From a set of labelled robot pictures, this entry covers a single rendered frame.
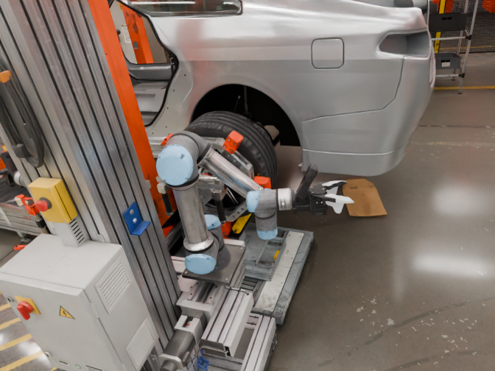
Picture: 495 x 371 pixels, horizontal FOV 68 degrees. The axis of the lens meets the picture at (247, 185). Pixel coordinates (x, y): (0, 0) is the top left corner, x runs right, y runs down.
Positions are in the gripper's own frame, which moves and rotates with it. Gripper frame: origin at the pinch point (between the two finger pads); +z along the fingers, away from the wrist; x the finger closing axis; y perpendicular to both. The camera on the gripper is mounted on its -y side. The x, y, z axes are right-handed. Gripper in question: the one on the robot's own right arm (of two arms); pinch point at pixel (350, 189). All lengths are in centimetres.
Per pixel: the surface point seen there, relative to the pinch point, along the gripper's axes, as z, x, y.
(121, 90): -106, -76, -30
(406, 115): 44, -87, 0
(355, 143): 18, -91, 15
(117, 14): -294, -543, -92
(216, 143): -59, -72, 3
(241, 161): -46, -71, 13
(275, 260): -35, -92, 95
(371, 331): 21, -51, 118
